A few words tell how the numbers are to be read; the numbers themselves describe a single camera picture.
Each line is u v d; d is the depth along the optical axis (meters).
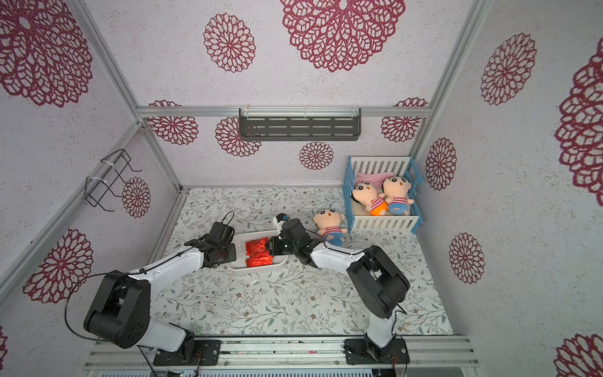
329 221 0.98
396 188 0.99
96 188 0.73
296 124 0.93
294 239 0.70
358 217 0.98
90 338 0.44
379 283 0.51
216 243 0.71
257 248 0.88
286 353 0.75
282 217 0.82
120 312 0.43
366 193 1.00
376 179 1.09
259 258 0.92
